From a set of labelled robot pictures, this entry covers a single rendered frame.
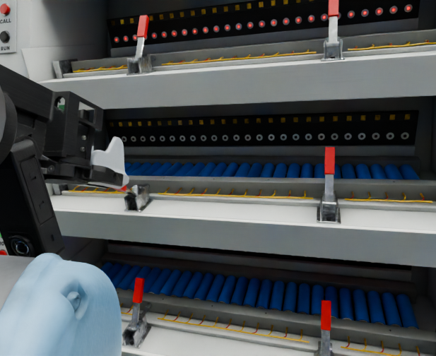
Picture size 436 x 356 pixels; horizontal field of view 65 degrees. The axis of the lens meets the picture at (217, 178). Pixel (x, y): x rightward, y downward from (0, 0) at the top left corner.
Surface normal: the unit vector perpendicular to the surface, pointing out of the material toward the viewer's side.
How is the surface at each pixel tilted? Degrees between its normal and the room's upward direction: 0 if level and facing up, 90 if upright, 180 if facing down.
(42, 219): 89
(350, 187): 112
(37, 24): 90
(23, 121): 90
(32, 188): 89
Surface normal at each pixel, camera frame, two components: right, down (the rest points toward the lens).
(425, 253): -0.27, 0.38
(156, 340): -0.09, -0.92
